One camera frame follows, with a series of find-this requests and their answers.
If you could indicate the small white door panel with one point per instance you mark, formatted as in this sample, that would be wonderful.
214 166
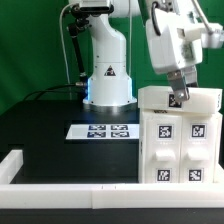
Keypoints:
160 142

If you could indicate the white cabinet top block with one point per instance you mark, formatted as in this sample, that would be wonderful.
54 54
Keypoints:
201 100

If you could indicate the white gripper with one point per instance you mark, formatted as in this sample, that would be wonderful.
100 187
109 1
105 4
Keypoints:
170 51

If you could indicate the white door panel with handle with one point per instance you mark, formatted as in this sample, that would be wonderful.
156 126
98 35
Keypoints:
198 148

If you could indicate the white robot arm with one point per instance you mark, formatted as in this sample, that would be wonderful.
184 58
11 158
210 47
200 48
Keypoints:
110 87

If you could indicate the white tag plate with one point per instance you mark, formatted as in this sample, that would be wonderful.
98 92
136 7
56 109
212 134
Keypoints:
103 131

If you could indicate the white U-shaped frame fence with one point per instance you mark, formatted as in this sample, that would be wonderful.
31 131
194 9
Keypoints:
103 196

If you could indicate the white cabinet body box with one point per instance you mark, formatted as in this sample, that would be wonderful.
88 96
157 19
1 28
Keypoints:
183 115

